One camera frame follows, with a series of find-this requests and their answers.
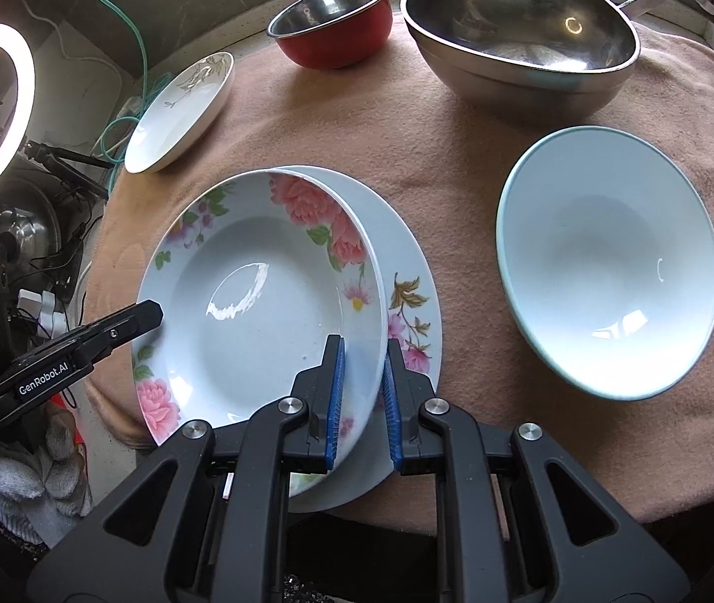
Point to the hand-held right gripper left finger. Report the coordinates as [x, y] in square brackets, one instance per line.
[336, 402]

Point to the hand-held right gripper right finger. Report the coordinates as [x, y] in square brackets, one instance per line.
[390, 408]

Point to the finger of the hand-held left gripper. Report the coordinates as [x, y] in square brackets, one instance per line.
[112, 331]

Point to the white plate brown floral print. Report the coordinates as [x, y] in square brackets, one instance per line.
[404, 301]

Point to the pink floral plate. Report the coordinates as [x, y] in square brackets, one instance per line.
[256, 326]

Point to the small plate grey leaf print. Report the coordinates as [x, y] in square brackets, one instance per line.
[174, 119]

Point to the white bowl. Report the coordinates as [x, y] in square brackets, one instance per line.
[608, 264]

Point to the red bowl steel interior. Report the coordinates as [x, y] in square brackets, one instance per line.
[331, 50]

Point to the large steel bowl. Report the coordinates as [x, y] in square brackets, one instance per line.
[520, 31]

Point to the person's left hand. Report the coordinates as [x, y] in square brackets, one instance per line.
[36, 477]

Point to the white power strip with plugs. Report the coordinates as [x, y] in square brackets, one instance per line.
[46, 311]

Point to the black tripod leg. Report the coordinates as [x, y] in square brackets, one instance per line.
[68, 157]

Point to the pink towel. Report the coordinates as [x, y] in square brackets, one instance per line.
[457, 157]

